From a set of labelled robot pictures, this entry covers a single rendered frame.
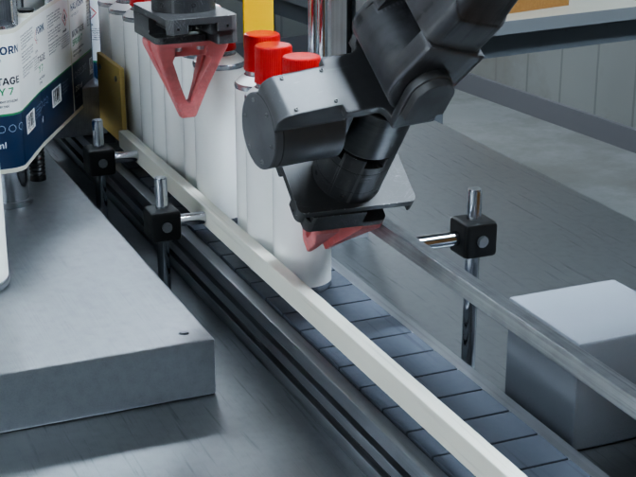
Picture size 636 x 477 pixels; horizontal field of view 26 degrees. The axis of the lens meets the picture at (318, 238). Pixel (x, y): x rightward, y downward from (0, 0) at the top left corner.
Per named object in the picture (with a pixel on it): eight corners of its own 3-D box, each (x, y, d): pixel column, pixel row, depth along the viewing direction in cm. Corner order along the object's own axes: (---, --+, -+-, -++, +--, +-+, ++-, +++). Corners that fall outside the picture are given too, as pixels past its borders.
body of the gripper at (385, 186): (270, 162, 111) (291, 103, 105) (384, 150, 115) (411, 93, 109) (293, 227, 108) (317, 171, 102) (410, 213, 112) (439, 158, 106)
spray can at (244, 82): (234, 238, 133) (230, 28, 126) (288, 236, 134) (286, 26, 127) (240, 257, 128) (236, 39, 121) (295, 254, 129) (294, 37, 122)
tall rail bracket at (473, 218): (397, 380, 115) (401, 191, 109) (474, 365, 118) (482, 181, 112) (415, 396, 112) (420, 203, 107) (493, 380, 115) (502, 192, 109)
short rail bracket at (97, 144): (86, 222, 153) (79, 117, 149) (141, 215, 155) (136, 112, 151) (94, 231, 150) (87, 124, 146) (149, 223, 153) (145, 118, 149)
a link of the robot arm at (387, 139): (437, 105, 101) (405, 47, 103) (355, 119, 98) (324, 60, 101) (409, 162, 106) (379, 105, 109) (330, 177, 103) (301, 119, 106)
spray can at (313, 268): (263, 279, 123) (259, 52, 116) (314, 269, 125) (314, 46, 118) (289, 298, 119) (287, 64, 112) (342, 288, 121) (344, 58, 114)
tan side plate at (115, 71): (98, 124, 167) (94, 51, 164) (104, 124, 168) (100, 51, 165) (120, 145, 159) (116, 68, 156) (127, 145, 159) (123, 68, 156)
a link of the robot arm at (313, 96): (464, 80, 95) (414, -13, 99) (316, 105, 90) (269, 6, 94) (408, 178, 105) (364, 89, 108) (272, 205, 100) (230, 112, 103)
